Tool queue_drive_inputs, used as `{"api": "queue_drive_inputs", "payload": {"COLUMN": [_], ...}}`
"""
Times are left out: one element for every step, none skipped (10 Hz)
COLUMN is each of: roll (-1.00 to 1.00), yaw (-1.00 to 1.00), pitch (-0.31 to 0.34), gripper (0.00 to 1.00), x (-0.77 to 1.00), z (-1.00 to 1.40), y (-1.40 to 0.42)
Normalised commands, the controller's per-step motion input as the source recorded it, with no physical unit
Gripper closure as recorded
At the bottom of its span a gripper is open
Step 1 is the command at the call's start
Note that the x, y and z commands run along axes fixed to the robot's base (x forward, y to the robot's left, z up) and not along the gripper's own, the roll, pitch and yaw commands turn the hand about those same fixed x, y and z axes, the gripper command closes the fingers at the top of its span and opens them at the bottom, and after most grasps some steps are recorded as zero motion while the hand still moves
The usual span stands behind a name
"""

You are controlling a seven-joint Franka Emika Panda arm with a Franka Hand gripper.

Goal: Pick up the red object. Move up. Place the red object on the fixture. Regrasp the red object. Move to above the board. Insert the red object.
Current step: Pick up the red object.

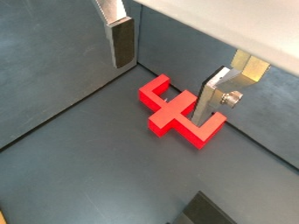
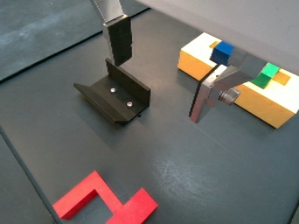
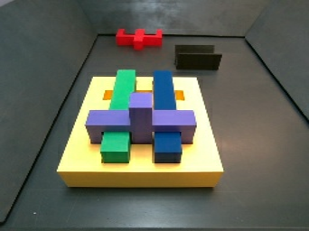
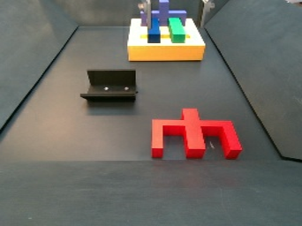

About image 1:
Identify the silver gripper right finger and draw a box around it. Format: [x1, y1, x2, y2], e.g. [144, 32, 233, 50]
[191, 50, 269, 126]

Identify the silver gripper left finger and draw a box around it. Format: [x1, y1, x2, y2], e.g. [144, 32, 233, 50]
[92, 0, 135, 68]

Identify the red E-shaped block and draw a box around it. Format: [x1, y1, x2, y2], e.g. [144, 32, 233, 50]
[139, 74, 227, 150]

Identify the black angle bracket stand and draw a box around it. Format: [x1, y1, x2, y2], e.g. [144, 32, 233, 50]
[167, 192, 237, 224]

